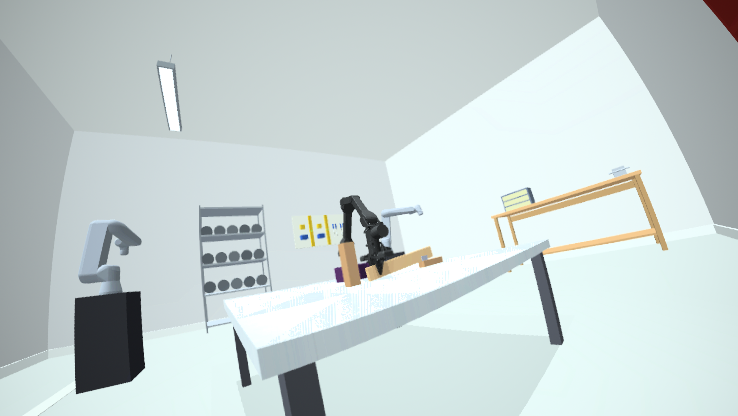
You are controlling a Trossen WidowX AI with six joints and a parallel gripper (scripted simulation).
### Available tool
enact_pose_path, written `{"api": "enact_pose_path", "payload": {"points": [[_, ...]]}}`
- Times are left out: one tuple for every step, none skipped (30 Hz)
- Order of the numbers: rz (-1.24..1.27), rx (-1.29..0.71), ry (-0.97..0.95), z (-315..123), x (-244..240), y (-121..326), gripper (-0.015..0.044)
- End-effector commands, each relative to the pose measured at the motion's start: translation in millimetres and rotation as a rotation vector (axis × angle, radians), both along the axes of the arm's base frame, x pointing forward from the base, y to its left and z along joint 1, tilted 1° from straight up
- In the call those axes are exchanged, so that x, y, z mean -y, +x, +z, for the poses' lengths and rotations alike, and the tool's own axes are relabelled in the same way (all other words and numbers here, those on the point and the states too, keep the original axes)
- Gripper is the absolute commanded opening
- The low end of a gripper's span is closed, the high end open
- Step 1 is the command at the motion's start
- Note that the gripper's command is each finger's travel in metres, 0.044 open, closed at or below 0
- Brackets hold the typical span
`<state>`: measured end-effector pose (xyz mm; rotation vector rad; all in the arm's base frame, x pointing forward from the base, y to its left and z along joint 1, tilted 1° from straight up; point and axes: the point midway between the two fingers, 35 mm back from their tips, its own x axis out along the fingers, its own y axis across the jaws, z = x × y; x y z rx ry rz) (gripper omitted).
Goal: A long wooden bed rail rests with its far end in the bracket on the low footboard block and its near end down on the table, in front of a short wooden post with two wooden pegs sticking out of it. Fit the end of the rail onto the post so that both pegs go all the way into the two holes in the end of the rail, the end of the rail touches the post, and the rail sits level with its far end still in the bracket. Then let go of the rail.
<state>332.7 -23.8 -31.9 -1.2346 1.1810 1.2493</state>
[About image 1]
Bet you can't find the light wooden rail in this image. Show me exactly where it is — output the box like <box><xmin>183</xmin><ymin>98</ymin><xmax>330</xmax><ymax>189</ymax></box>
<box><xmin>365</xmin><ymin>246</ymin><xmax>433</xmax><ymax>281</ymax></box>

